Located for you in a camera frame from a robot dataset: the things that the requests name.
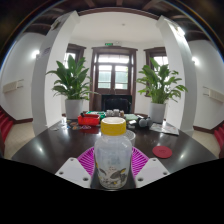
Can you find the clear bottle with yellow cap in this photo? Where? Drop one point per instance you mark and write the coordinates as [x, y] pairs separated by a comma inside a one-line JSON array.
[[112, 156]]

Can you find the red box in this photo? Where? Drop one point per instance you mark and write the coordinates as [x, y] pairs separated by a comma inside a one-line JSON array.
[[88, 120]]

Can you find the green box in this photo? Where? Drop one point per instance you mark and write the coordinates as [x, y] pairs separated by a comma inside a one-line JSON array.
[[96, 113]]

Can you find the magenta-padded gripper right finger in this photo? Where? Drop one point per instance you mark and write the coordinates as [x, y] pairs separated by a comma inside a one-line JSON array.
[[153, 170]]

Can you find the black chair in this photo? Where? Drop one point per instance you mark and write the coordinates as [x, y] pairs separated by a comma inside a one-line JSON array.
[[116, 104]]

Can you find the brown wooden double door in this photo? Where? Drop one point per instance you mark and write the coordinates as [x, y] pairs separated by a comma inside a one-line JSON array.
[[113, 88]]

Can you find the tea set on tray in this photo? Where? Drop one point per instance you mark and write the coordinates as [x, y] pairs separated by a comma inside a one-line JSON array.
[[114, 113]]

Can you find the green cloth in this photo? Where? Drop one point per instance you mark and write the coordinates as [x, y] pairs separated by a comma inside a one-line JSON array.
[[131, 117]]

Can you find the wall lamp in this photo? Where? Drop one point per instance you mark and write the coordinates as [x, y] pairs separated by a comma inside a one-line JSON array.
[[35, 54], [195, 60]]

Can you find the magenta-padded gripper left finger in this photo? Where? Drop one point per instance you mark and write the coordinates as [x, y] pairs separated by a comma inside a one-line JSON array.
[[71, 170]]

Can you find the brown framed window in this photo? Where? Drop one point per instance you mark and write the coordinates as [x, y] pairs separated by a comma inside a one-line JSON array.
[[161, 60], [70, 55]]

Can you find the green exit sign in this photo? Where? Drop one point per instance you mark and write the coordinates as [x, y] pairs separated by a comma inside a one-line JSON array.
[[108, 44]]

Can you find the potted plant in white pot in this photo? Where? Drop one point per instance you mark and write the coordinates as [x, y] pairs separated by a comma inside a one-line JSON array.
[[156, 112], [74, 109]]

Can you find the red carpeted staircase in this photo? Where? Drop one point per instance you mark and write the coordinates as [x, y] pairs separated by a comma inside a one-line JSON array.
[[220, 135], [4, 125]]

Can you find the magazine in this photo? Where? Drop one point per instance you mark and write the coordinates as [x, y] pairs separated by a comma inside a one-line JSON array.
[[165, 128]]

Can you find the flat round red coaster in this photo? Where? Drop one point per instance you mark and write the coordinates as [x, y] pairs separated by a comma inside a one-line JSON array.
[[162, 152]]

